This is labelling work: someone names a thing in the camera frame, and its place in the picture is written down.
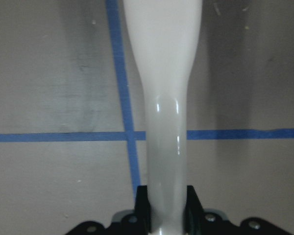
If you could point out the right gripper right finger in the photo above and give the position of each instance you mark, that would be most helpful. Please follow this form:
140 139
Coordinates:
193 212

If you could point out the beige hand brush black bristles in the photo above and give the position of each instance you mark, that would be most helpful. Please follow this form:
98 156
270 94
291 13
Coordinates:
164 36

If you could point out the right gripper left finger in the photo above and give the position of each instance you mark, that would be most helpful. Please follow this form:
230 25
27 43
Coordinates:
142 208

